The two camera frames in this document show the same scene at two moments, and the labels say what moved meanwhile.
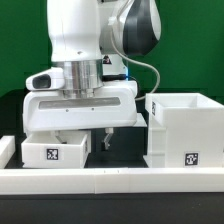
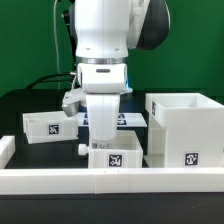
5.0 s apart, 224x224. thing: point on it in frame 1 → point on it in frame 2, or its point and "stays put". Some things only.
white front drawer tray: (41, 149) → (126, 151)
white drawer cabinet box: (185, 130) stays put
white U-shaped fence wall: (66, 181) stays put
